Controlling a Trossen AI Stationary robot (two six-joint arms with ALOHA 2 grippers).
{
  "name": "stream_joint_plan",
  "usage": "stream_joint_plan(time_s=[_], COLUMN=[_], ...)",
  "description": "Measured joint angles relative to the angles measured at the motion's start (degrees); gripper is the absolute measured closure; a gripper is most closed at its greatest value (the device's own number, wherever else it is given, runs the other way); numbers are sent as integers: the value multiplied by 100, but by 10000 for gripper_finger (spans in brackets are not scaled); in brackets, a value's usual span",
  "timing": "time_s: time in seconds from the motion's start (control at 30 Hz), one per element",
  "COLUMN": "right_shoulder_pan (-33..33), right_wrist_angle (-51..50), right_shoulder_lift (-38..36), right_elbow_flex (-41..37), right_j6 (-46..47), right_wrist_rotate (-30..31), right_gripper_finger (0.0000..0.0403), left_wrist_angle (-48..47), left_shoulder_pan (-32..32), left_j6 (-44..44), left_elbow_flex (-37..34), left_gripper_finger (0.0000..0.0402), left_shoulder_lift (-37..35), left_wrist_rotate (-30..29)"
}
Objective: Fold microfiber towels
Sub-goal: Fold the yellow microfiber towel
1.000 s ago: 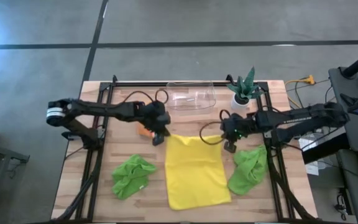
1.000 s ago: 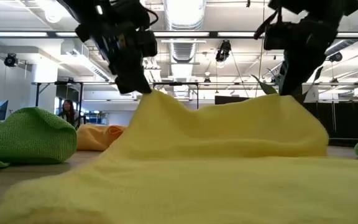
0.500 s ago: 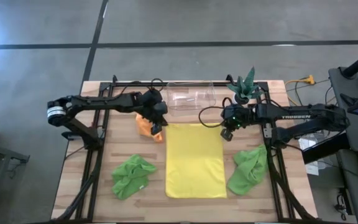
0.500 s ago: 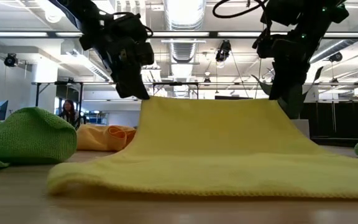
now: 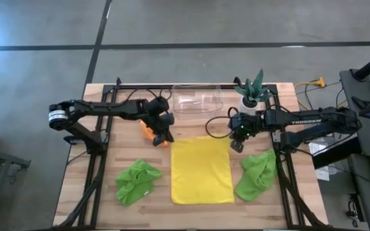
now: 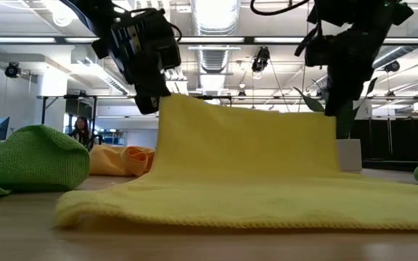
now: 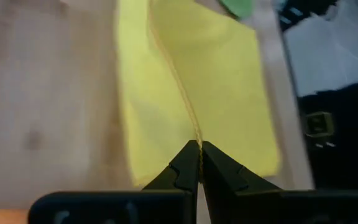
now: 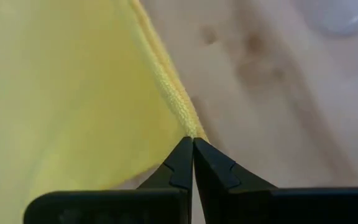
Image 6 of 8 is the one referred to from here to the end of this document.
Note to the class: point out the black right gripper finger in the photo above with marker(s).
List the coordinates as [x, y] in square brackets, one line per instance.
[359, 88]
[336, 101]

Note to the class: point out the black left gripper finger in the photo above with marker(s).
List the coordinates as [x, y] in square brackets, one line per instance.
[163, 85]
[147, 105]

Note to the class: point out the yellow microfiber towel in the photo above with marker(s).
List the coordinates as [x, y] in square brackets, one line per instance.
[249, 163]

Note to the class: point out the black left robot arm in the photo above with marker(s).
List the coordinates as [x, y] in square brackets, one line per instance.
[85, 14]

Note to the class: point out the orange microfiber towel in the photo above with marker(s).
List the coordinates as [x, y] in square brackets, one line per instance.
[114, 161]

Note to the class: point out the snake plant in white pot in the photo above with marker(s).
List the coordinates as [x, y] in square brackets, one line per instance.
[348, 156]

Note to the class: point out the person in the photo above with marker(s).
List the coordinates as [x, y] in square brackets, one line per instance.
[82, 128]

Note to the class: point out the black background rig stand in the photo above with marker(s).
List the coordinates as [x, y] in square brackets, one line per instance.
[67, 97]

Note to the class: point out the black light bar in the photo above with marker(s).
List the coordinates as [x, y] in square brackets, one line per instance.
[249, 40]

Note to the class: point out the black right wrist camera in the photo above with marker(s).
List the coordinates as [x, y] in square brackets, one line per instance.
[318, 50]

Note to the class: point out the black hanging camera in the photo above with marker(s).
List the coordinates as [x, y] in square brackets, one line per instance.
[12, 70]
[260, 59]
[391, 66]

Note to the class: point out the black aluminium table frame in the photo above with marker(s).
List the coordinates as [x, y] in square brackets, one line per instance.
[394, 165]

